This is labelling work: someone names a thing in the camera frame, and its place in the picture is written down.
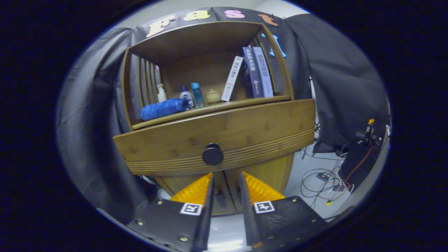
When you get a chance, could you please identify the wooden drawer with black knob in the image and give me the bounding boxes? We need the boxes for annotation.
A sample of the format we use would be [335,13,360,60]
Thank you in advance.
[113,99,316,176]

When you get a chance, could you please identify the tangle of floor cables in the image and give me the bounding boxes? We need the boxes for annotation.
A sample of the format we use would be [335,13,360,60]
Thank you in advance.
[301,147,356,210]

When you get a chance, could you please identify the dark blue book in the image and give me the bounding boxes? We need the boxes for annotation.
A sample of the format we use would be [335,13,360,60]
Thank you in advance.
[242,47,264,99]

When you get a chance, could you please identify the wooden cabinet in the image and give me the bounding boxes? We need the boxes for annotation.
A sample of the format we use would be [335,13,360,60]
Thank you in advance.
[113,21,316,216]

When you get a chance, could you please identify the blue folded towel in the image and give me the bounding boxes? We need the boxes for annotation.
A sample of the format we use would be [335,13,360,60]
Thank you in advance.
[141,98,193,121]

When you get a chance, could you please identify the clear blue bottle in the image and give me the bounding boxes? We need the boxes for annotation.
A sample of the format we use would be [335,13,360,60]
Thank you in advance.
[191,83,204,108]

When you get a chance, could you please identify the wooden countertop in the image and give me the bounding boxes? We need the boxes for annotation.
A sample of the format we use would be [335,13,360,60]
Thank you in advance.
[131,94,293,131]

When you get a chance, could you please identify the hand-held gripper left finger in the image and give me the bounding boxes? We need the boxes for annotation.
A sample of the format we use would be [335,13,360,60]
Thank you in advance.
[126,172,215,252]

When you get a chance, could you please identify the pale purple book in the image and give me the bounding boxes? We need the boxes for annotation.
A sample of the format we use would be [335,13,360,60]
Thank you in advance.
[253,47,274,98]

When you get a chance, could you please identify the black backdrop cloth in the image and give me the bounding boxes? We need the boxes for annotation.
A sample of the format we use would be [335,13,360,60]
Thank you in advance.
[56,7,391,224]

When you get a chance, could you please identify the wooden cabinet door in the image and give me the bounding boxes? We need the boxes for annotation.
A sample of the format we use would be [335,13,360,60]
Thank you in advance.
[154,171,228,216]
[224,152,295,214]

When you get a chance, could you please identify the white lotion bottle blue cap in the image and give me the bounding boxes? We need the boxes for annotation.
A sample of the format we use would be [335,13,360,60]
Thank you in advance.
[180,86,194,107]

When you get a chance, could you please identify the orange and black tool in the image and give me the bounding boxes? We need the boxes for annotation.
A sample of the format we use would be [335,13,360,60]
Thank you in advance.
[355,118,382,146]

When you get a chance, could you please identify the white book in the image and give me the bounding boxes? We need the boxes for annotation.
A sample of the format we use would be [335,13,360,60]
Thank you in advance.
[221,56,244,102]

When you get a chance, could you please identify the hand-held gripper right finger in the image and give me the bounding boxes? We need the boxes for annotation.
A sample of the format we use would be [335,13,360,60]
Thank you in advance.
[239,171,329,247]

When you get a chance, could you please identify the beige lidded teacup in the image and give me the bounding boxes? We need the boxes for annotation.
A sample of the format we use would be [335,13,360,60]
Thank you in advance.
[205,89,221,104]

